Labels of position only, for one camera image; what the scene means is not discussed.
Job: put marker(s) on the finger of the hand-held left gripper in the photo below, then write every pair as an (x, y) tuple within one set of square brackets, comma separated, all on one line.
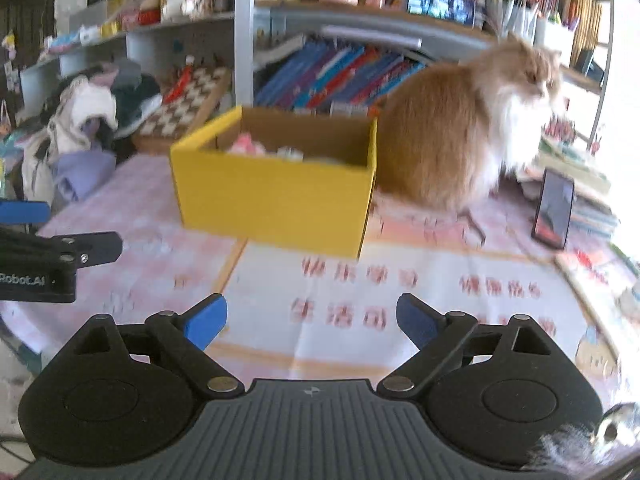
[(90, 250), (25, 211)]

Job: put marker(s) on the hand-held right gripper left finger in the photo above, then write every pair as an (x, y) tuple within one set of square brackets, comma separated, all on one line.
[(207, 322)]

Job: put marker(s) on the pink plush pig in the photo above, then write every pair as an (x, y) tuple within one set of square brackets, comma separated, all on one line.
[(245, 146)]

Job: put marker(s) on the row of colourful books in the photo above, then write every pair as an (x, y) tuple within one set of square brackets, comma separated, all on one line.
[(340, 75)]

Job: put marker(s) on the pile of clothes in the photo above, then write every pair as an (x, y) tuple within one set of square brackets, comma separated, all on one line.
[(85, 110)]

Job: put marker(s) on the blue printed box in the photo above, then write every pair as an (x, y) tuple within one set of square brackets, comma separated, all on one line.
[(440, 6)]

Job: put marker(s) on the wooden chessboard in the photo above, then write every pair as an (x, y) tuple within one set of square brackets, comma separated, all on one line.
[(185, 110)]

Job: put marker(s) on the grey fluffy cloth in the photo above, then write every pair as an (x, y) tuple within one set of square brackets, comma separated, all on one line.
[(570, 445)]

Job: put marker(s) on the orange and white cat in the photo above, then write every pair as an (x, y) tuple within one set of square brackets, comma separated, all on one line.
[(440, 135)]

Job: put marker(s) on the red tassel ornament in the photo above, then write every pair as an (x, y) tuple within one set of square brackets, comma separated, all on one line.
[(177, 85)]

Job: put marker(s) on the black smartphone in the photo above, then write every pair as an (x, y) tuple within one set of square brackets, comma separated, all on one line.
[(552, 210)]

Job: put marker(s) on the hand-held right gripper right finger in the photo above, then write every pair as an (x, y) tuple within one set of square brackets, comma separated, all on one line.
[(417, 322)]

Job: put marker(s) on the stack of books and papers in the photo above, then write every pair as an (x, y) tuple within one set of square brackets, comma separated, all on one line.
[(590, 195)]

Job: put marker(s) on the yellow cardboard box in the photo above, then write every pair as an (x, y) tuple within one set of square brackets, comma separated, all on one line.
[(275, 200)]

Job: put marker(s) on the white bookshelf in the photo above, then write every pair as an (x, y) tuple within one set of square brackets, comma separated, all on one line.
[(244, 35)]

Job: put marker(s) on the purple cloth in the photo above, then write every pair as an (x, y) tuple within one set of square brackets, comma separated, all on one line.
[(85, 175)]

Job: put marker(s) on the white pen holder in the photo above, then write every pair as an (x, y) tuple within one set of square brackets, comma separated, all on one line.
[(552, 40)]

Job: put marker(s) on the pink printed table mat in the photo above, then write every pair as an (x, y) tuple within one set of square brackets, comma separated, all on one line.
[(450, 260)]

